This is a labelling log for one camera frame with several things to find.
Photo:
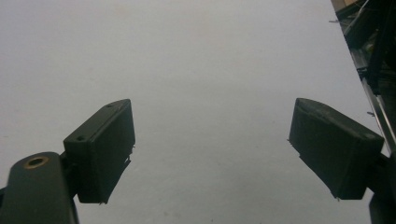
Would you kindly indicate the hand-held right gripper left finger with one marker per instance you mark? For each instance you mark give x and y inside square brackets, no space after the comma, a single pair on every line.
[102,149]

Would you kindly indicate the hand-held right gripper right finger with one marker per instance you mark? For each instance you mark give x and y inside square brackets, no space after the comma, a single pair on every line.
[330,146]

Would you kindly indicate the metal stand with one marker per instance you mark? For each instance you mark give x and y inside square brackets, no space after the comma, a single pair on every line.
[372,59]

